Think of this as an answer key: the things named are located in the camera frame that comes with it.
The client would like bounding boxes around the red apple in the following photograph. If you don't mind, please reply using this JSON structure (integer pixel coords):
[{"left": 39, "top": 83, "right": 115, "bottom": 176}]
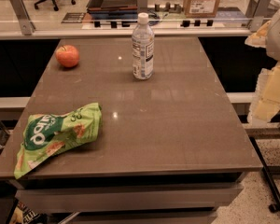
[{"left": 55, "top": 45, "right": 79, "bottom": 68}]

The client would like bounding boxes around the green chip bag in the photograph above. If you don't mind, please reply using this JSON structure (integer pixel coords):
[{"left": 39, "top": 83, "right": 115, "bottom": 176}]
[{"left": 14, "top": 103, "right": 102, "bottom": 179}]

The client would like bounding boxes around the black floor bar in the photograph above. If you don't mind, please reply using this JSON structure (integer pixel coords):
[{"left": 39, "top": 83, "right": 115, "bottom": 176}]
[{"left": 250, "top": 137, "right": 280, "bottom": 213}]

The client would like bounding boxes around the right metal railing bracket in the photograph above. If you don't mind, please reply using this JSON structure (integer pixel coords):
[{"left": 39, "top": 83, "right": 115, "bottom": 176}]
[{"left": 248, "top": 0, "right": 271, "bottom": 32}]

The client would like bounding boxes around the cardboard box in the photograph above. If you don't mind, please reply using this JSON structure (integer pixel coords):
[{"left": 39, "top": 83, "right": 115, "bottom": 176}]
[{"left": 183, "top": 0, "right": 220, "bottom": 18}]

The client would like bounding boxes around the left metal railing bracket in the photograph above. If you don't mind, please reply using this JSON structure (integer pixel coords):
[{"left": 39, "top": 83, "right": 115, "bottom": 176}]
[{"left": 9, "top": 0, "right": 35, "bottom": 35}]

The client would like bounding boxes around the grey table drawer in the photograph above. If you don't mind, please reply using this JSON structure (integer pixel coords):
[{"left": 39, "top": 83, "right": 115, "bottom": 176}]
[{"left": 16, "top": 183, "right": 243, "bottom": 213}]

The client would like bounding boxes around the dark open tray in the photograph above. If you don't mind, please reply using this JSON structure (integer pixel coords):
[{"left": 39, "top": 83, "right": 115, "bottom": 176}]
[{"left": 87, "top": 0, "right": 137, "bottom": 11}]

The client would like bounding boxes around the clear plastic water bottle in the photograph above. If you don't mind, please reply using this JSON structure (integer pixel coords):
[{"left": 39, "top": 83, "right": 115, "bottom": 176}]
[{"left": 132, "top": 13, "right": 154, "bottom": 80}]

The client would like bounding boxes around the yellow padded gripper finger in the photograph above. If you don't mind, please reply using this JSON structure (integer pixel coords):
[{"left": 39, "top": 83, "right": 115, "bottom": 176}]
[
  {"left": 245, "top": 21, "right": 271, "bottom": 48},
  {"left": 247, "top": 63, "right": 280, "bottom": 125}
]

